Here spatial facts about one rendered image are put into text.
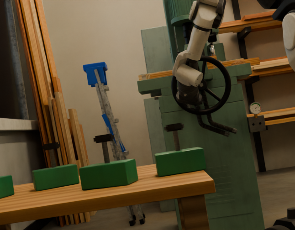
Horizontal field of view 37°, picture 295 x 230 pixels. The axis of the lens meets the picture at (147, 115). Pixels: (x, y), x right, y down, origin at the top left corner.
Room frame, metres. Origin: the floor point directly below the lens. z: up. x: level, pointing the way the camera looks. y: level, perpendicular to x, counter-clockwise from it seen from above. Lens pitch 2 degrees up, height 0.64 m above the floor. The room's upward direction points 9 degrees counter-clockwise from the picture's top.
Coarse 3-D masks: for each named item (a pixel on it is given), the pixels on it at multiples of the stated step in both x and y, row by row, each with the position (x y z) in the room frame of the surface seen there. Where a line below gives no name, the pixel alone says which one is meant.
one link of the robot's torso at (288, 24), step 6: (288, 18) 1.72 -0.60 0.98; (294, 18) 1.69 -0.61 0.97; (282, 24) 1.75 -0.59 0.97; (288, 24) 1.72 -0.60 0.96; (294, 24) 1.70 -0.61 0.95; (288, 30) 1.73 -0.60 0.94; (294, 30) 1.70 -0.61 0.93; (288, 36) 1.73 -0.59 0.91; (294, 36) 1.71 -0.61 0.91; (288, 42) 1.74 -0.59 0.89; (294, 42) 1.71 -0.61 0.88; (288, 48) 1.74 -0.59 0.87; (294, 48) 1.73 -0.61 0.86; (288, 54) 1.76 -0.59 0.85; (294, 54) 1.73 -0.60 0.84; (288, 60) 1.76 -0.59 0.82; (294, 60) 1.74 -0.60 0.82; (294, 66) 1.75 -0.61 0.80
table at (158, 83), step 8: (240, 64) 2.30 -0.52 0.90; (248, 64) 2.30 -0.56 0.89; (208, 72) 2.31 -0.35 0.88; (216, 72) 2.31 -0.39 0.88; (232, 72) 2.31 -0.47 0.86; (240, 72) 2.30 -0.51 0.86; (248, 72) 2.30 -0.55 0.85; (144, 80) 2.33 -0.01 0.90; (152, 80) 2.33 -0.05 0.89; (160, 80) 2.33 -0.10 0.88; (168, 80) 2.33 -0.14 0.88; (208, 80) 2.29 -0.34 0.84; (144, 88) 2.33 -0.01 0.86; (152, 88) 2.33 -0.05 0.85; (160, 88) 2.33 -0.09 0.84
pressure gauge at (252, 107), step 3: (255, 102) 2.24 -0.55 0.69; (249, 105) 2.26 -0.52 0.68; (252, 105) 2.24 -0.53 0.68; (255, 105) 2.24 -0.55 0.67; (258, 105) 2.24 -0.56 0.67; (249, 108) 2.24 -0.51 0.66; (252, 108) 2.24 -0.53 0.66; (258, 108) 2.24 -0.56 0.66; (261, 108) 2.24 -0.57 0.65; (252, 111) 2.24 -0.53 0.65; (255, 111) 2.24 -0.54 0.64; (258, 111) 2.24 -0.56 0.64; (255, 114) 2.24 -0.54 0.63; (255, 117) 2.26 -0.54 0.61
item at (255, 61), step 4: (240, 60) 2.46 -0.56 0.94; (244, 60) 2.45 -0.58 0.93; (248, 60) 2.45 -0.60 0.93; (252, 60) 2.45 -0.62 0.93; (256, 60) 2.45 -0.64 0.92; (224, 64) 2.46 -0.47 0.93; (228, 64) 2.46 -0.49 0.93; (252, 64) 2.45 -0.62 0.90; (256, 64) 2.45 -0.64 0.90; (168, 72) 2.48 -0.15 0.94; (152, 76) 2.49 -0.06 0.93; (156, 76) 2.49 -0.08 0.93; (160, 76) 2.48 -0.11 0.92; (164, 76) 2.48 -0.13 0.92
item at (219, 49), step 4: (216, 44) 2.62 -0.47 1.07; (220, 44) 2.62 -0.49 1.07; (208, 48) 2.63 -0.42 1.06; (216, 48) 2.62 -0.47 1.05; (220, 48) 2.62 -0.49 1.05; (208, 52) 2.65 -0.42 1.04; (216, 52) 2.62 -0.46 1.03; (220, 52) 2.62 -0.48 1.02; (224, 52) 2.63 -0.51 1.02; (216, 56) 2.62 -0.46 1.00; (220, 56) 2.62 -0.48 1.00; (224, 56) 2.62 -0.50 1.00; (220, 60) 2.62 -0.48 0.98; (224, 60) 2.62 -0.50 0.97
